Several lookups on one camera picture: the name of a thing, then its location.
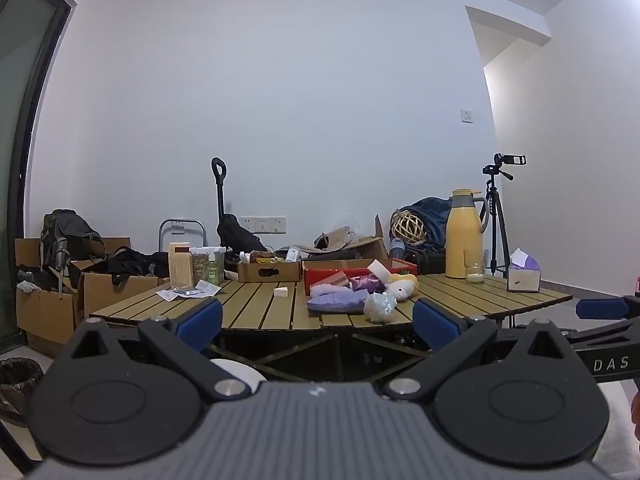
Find pink shiny bundle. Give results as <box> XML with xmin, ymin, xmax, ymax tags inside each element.
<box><xmin>350</xmin><ymin>272</ymin><xmax>387</xmax><ymax>294</ymax></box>

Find large brown cardboard box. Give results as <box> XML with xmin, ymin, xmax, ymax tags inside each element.
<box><xmin>299</xmin><ymin>214</ymin><xmax>392</xmax><ymax>262</ymax></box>

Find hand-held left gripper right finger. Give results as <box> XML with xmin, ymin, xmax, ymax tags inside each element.
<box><xmin>382</xmin><ymin>299</ymin><xmax>588</xmax><ymax>403</ymax></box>

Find black trash bin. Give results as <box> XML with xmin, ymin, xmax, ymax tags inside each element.
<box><xmin>0</xmin><ymin>357</ymin><xmax>44</xmax><ymax>429</ymax></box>

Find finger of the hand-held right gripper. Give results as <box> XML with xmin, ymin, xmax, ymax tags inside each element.
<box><xmin>575</xmin><ymin>296</ymin><xmax>640</xmax><ymax>320</ymax></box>

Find white round object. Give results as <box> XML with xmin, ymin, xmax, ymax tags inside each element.
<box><xmin>209</xmin><ymin>358</ymin><xmax>264</xmax><ymax>394</ymax></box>

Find dark grey backpack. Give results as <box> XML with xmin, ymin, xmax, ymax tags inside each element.
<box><xmin>39</xmin><ymin>208</ymin><xmax>109</xmax><ymax>282</ymax></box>

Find rattan ball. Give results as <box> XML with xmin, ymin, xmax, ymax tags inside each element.
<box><xmin>390</xmin><ymin>211</ymin><xmax>427</xmax><ymax>246</ymax></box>

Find black folded cloth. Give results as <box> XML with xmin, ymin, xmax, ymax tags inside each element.
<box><xmin>307</xmin><ymin>249</ymin><xmax>363</xmax><ymax>261</ymax></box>

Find metal folding stool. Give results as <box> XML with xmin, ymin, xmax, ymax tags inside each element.
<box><xmin>158</xmin><ymin>218</ymin><xmax>204</xmax><ymax>252</ymax></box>

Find brown box with handle hole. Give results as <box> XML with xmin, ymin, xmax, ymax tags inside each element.
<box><xmin>237</xmin><ymin>255</ymin><xmax>304</xmax><ymax>284</ymax></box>

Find black tripod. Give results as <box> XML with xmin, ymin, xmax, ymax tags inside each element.
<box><xmin>482</xmin><ymin>164</ymin><xmax>515</xmax><ymax>279</ymax></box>

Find black trolley bag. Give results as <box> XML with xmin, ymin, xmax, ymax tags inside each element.
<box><xmin>216</xmin><ymin>213</ymin><xmax>267</xmax><ymax>257</ymax></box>

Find glass cup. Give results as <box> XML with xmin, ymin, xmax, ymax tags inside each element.
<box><xmin>463</xmin><ymin>248</ymin><xmax>489</xmax><ymax>285</ymax></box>

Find black clothes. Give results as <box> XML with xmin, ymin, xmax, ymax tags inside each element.
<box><xmin>96</xmin><ymin>246</ymin><xmax>172</xmax><ymax>287</ymax></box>

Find black case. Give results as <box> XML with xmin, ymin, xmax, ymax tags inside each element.
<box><xmin>404</xmin><ymin>247</ymin><xmax>447</xmax><ymax>276</ymax></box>

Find purple tissue box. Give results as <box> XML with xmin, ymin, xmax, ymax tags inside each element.
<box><xmin>506</xmin><ymin>248</ymin><xmax>542</xmax><ymax>293</ymax></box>

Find dark framed glass door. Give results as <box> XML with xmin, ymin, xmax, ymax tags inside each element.
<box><xmin>0</xmin><ymin>0</ymin><xmax>79</xmax><ymax>356</ymax></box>

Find purple fuzzy cloth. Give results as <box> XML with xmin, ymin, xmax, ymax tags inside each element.
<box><xmin>306</xmin><ymin>282</ymin><xmax>369</xmax><ymax>314</ymax></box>

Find clear storage jar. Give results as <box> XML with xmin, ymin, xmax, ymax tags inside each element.
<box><xmin>190</xmin><ymin>246</ymin><xmax>226</xmax><ymax>284</ymax></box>

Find open brown cardboard box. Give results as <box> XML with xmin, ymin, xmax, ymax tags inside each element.
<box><xmin>81</xmin><ymin>260</ymin><xmax>171</xmax><ymax>319</ymax></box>
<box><xmin>14</xmin><ymin>237</ymin><xmax>84</xmax><ymax>359</ymax></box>

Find wall socket strip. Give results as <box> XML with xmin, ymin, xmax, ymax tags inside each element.
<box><xmin>239</xmin><ymin>216</ymin><xmax>288</xmax><ymax>235</ymax></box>

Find yellow thermos jug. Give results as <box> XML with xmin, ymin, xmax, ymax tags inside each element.
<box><xmin>444</xmin><ymin>188</ymin><xmax>489</xmax><ymax>280</ymax></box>

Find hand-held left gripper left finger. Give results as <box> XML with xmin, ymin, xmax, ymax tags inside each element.
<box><xmin>55</xmin><ymin>297</ymin><xmax>253</xmax><ymax>403</ymax></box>

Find clear plastic bag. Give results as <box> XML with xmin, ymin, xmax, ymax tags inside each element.
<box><xmin>363</xmin><ymin>292</ymin><xmax>398</xmax><ymax>323</ymax></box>

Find beige fabric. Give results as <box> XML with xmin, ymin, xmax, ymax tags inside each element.
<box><xmin>314</xmin><ymin>226</ymin><xmax>354</xmax><ymax>252</ymax></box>

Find red cardboard box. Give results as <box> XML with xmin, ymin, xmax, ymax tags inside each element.
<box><xmin>303</xmin><ymin>258</ymin><xmax>418</xmax><ymax>292</ymax></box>

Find light wooden box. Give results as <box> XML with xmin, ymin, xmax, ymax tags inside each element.
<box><xmin>168</xmin><ymin>242</ymin><xmax>194</xmax><ymax>289</ymax></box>

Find white plush toy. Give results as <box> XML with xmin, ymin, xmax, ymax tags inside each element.
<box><xmin>384</xmin><ymin>276</ymin><xmax>420</xmax><ymax>304</ymax></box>

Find white plastic packaging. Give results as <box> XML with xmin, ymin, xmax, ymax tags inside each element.
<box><xmin>155</xmin><ymin>279</ymin><xmax>221</xmax><ymax>303</ymax></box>

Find blue cloth bag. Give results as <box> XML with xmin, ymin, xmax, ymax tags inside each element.
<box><xmin>400</xmin><ymin>197</ymin><xmax>454</xmax><ymax>252</ymax></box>

